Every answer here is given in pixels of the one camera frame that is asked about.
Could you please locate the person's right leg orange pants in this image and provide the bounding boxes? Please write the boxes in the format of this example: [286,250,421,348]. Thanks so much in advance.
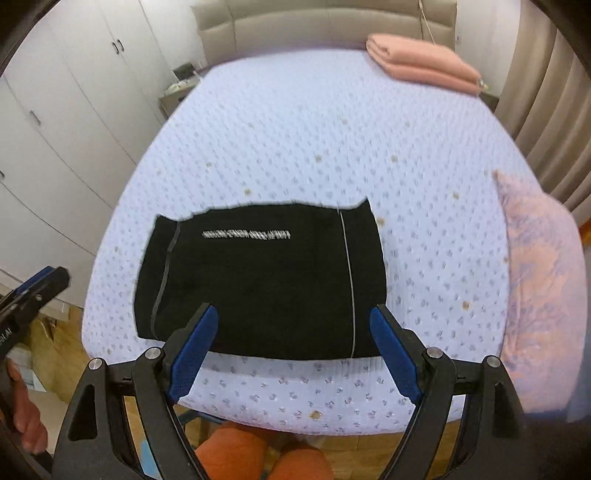
[269,444,334,480]

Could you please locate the person's leg orange pants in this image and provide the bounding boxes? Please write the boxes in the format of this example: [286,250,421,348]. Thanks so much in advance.
[269,444,334,480]
[194,422,269,480]

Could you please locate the person's left hand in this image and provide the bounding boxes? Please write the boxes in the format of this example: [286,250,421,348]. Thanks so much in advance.
[6,359,49,454]

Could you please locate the bedside table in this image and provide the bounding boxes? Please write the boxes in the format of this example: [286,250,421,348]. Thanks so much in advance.
[159,62,208,121]

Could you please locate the thin white cable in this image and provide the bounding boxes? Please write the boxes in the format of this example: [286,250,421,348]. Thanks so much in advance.
[418,0,437,44]

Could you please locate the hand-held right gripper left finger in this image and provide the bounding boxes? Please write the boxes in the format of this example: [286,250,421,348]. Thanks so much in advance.
[51,303,219,480]

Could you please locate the bed with lilac dotted sheet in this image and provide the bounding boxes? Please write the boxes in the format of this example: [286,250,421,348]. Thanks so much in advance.
[82,48,542,437]

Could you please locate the pink patterned pillow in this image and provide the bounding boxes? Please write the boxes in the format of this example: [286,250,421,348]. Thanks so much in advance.
[493,170,583,414]

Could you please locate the person's left leg orange pants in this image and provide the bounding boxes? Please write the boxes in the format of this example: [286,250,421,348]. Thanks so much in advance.
[194,422,269,480]

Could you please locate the beige padded headboard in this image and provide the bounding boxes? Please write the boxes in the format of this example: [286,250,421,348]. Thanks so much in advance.
[191,0,458,70]

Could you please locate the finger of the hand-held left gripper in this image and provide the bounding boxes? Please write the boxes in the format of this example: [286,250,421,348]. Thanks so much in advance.
[13,266,71,309]

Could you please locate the white wardrobe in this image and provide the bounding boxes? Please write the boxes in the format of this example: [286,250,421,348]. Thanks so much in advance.
[0,0,188,289]

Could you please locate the black hoodie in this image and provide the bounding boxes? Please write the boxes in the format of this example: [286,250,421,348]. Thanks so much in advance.
[134,196,387,360]

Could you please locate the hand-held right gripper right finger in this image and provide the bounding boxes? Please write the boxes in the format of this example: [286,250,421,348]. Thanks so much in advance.
[369,304,526,480]

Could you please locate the beige curtain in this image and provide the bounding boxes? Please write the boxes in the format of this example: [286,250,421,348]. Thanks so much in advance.
[494,0,591,217]

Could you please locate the folded pink blanket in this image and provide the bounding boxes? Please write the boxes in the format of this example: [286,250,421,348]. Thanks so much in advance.
[366,33,483,97]

